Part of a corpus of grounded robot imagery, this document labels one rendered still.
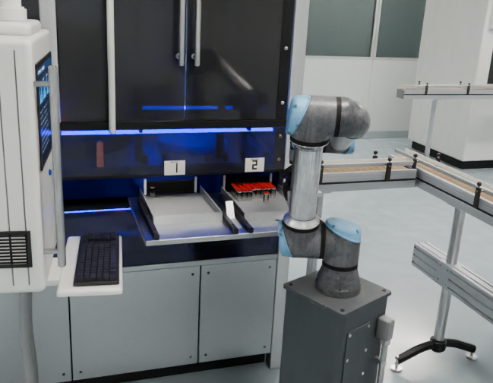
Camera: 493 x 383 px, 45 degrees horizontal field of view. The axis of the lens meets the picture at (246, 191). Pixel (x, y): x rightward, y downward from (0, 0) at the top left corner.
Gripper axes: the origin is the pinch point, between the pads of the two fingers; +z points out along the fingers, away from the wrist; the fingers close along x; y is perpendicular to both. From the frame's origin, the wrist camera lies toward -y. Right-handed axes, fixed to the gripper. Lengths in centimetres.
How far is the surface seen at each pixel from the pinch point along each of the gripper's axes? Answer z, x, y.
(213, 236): 3.9, -34.9, 12.7
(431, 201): 94, 243, -236
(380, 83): 24, 325, -486
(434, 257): 38, 85, -19
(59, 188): -22, -86, 28
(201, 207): 3.7, -32.0, -16.4
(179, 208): 3.7, -40.8, -17.0
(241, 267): 36.7, -10.0, -27.0
